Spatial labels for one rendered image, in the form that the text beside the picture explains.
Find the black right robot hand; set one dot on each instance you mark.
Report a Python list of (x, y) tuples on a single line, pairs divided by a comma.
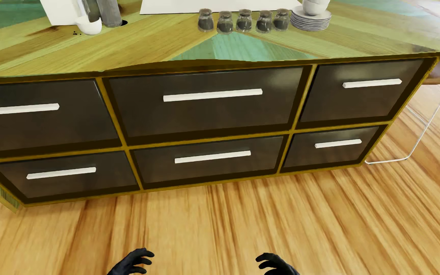
[(275, 264)]

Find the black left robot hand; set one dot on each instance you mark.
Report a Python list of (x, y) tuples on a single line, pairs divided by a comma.
[(132, 263)]

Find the wooden drawer cabinet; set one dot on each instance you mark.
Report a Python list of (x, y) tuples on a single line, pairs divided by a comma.
[(204, 95)]

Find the white cup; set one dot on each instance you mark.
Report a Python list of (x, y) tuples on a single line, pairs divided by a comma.
[(89, 26)]

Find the glass spice jar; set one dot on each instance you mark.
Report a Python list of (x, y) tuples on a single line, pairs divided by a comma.
[(244, 21), (205, 21), (281, 20), (225, 23), (264, 21)]

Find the stack of white plates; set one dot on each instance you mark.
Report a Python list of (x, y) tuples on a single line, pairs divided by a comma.
[(311, 21)]

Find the grey metal canister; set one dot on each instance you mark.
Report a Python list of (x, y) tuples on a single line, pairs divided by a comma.
[(109, 12)]

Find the white bowl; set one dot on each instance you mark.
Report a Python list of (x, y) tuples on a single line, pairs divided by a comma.
[(315, 5)]

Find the white coffee machine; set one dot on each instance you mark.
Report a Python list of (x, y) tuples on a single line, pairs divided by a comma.
[(61, 11)]

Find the white flat board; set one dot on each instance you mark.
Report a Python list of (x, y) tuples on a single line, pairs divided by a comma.
[(220, 5)]

